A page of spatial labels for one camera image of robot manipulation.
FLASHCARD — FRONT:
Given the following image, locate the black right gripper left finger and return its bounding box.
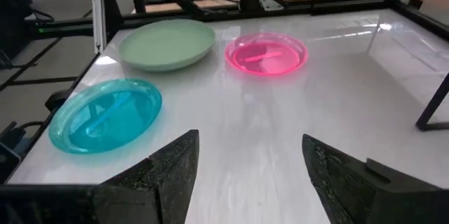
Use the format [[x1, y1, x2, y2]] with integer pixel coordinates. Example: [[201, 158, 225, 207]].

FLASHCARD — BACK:
[[0, 129, 201, 224]]

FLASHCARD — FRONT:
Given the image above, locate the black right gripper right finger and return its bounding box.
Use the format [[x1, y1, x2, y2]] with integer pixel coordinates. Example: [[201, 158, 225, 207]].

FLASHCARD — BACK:
[[301, 133, 449, 224]]

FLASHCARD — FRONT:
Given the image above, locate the blue transparent plate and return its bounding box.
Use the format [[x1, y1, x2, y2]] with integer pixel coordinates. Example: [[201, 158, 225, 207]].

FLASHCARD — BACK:
[[48, 78, 163, 154]]

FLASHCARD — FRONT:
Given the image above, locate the mint green plate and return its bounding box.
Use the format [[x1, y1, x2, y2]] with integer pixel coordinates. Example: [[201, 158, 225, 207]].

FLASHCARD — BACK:
[[118, 18, 217, 73]]

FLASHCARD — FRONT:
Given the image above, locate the pink transparent plate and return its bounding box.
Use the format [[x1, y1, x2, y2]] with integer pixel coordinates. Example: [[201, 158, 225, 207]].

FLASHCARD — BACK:
[[224, 32, 309, 77]]

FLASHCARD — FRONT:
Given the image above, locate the dark flat device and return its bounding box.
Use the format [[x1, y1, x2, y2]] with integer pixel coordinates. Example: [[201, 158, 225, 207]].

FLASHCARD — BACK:
[[0, 142, 22, 184]]

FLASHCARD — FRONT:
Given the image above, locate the silver aluminium profile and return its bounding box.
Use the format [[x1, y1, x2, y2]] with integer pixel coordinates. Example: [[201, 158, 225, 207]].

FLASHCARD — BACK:
[[91, 0, 106, 55]]

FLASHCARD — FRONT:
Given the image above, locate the dark bulky object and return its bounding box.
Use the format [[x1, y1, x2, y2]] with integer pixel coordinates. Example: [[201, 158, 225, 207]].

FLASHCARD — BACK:
[[0, 0, 55, 60]]

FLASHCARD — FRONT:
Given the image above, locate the black table-level camera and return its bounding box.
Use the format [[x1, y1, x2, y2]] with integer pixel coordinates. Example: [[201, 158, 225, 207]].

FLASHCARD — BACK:
[[44, 88, 76, 112]]

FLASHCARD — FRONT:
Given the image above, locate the black camera cable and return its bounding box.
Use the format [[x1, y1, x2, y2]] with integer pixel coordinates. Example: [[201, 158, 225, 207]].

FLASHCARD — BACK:
[[0, 120, 46, 150]]

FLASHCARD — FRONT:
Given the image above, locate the white metal bracket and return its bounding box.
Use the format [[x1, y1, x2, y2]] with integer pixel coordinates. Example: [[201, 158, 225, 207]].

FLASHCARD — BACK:
[[259, 0, 285, 11]]

